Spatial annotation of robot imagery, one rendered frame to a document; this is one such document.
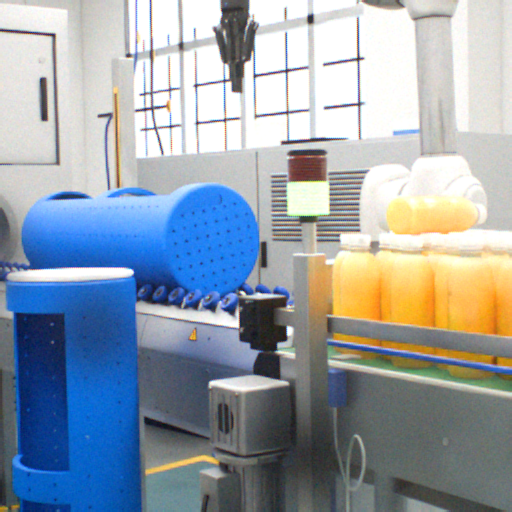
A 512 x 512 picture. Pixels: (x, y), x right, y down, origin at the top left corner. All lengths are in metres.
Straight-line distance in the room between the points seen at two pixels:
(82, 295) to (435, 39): 1.21
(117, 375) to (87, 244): 0.63
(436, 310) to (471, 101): 3.39
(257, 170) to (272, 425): 2.86
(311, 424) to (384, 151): 2.57
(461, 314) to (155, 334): 1.04
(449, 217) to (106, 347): 0.78
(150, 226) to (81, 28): 5.72
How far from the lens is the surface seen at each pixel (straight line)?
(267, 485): 1.76
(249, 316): 1.85
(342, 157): 4.13
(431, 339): 1.53
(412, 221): 1.74
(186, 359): 2.26
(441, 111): 2.67
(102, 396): 2.11
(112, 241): 2.52
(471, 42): 4.99
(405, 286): 1.62
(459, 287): 1.53
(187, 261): 2.33
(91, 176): 7.82
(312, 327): 1.49
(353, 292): 1.71
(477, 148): 3.94
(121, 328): 2.12
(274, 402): 1.73
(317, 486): 1.54
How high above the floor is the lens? 1.18
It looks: 3 degrees down
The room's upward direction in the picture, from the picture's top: 1 degrees counter-clockwise
